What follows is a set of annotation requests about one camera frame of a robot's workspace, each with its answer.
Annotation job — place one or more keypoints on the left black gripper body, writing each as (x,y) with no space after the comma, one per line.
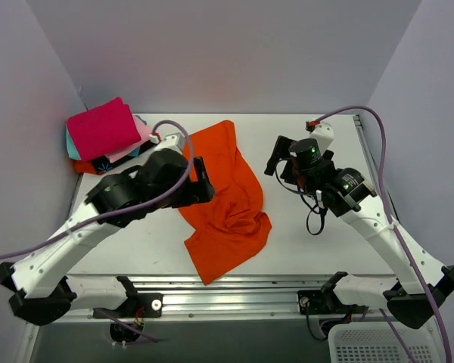
(198,185)

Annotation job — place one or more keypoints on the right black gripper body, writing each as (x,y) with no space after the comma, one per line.
(285,166)

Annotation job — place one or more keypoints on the orange t-shirt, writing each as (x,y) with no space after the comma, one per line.
(232,227)
(84,167)

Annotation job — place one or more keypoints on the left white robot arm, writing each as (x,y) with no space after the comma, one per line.
(44,291)

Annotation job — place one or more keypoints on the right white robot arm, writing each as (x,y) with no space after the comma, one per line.
(418,276)

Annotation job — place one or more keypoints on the pink folded t-shirt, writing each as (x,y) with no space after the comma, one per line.
(132,150)

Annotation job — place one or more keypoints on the magenta folded t-shirt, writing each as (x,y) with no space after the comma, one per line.
(103,129)

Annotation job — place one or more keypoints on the orange folded t-shirt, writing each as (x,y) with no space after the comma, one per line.
(84,167)

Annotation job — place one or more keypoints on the teal folded t-shirt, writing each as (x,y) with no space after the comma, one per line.
(71,147)

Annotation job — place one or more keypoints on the white plastic basket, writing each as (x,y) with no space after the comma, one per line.
(374,341)

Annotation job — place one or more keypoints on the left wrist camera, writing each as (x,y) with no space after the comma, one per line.
(175,141)

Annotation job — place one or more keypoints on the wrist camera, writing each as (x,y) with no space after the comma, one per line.
(322,132)
(175,141)

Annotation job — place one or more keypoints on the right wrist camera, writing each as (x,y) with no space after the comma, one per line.
(322,132)

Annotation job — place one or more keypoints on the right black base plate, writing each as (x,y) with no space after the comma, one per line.
(315,302)

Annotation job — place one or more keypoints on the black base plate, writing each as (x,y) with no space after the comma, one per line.
(144,305)
(315,302)

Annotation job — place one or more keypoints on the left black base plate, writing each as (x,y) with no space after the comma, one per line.
(144,305)

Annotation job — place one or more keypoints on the aluminium mounting rail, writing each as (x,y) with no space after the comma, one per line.
(185,298)

